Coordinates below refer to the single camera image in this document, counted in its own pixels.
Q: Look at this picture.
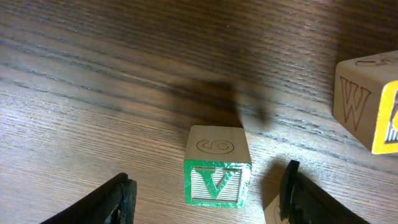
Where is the red A block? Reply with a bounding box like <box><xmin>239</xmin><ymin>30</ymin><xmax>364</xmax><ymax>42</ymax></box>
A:
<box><xmin>264</xmin><ymin>195</ymin><xmax>290</xmax><ymax>224</ymax></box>

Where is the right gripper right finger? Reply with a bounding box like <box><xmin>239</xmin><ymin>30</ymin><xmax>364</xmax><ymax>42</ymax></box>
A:
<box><xmin>279</xmin><ymin>160</ymin><xmax>369</xmax><ymax>224</ymax></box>

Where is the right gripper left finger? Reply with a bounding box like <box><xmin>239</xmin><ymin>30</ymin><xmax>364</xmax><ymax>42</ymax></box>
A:
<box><xmin>42</xmin><ymin>172</ymin><xmax>137</xmax><ymax>224</ymax></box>

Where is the green V block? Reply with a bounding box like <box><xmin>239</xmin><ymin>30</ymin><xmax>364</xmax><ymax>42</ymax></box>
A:
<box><xmin>183</xmin><ymin>125</ymin><xmax>252</xmax><ymax>208</ymax></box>

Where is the yellow S block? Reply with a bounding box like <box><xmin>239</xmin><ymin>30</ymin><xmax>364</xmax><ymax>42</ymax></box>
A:
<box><xmin>333</xmin><ymin>50</ymin><xmax>397</xmax><ymax>154</ymax></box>

